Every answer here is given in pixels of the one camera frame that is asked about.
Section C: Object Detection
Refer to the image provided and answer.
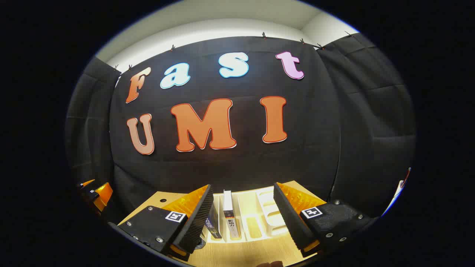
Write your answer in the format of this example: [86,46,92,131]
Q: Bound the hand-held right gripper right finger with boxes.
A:
[273,182,375,258]

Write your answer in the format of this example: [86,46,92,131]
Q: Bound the white portrait cover book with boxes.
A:
[223,190,242,240]

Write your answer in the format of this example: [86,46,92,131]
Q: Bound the white power strip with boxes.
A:
[382,168,412,215]

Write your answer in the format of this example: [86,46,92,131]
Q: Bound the black backdrop cloth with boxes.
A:
[65,33,417,225]

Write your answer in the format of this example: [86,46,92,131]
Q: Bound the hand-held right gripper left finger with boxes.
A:
[108,184,214,262]

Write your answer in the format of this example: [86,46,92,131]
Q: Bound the white bookshelf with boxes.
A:
[200,187,294,244]

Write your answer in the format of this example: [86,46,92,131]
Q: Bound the blue book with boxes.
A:
[204,213,223,240]

